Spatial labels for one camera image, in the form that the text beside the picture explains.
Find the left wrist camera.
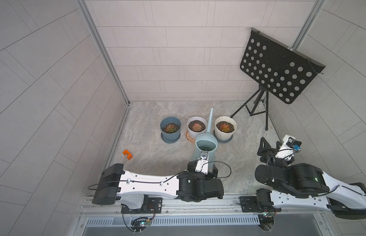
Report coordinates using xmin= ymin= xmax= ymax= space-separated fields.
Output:
xmin=195 ymin=151 xmax=209 ymax=175

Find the cream right plant pot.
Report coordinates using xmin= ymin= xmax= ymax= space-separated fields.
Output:
xmin=214 ymin=116 xmax=237 ymax=141

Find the terracotta saucer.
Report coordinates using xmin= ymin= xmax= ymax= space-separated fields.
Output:
xmin=186 ymin=129 xmax=202 ymax=143

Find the aluminium mounting rail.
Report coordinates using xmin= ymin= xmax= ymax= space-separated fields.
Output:
xmin=76 ymin=192 xmax=324 ymax=219

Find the blue saucer under cream pot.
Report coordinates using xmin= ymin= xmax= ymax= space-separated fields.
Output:
xmin=213 ymin=130 xmax=233 ymax=144

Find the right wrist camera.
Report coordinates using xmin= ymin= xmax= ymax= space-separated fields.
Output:
xmin=275 ymin=135 xmax=302 ymax=161

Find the light green watering can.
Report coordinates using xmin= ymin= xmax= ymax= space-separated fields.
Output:
xmin=192 ymin=108 xmax=218 ymax=168

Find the black perforated music stand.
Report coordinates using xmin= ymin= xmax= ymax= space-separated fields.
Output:
xmin=240 ymin=28 xmax=325 ymax=116

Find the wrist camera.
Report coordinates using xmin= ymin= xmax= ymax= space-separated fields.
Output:
xmin=195 ymin=151 xmax=209 ymax=175
xmin=275 ymin=135 xmax=302 ymax=161

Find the right circuit board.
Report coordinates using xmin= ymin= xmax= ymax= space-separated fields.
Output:
xmin=258 ymin=214 xmax=275 ymax=231

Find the left circuit board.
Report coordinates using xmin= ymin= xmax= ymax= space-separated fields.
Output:
xmin=130 ymin=217 xmax=152 ymax=234

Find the orange block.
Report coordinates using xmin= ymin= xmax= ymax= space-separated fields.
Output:
xmin=122 ymin=149 xmax=133 ymax=160

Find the blue-grey plant pot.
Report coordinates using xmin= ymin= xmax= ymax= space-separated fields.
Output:
xmin=160 ymin=117 xmax=181 ymax=144

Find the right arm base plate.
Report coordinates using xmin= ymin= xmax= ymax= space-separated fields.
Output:
xmin=239 ymin=196 xmax=281 ymax=213

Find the circuit board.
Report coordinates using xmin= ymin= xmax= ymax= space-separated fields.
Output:
xmin=130 ymin=217 xmax=152 ymax=234
xmin=258 ymin=214 xmax=275 ymax=231

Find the white middle plant pot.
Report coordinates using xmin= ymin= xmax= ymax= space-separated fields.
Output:
xmin=187 ymin=117 xmax=207 ymax=140

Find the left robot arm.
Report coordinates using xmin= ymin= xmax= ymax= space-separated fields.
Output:
xmin=88 ymin=159 xmax=224 ymax=210

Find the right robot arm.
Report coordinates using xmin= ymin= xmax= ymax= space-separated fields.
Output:
xmin=255 ymin=135 xmax=366 ymax=220

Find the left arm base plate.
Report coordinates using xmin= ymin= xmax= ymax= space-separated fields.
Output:
xmin=121 ymin=195 xmax=163 ymax=214

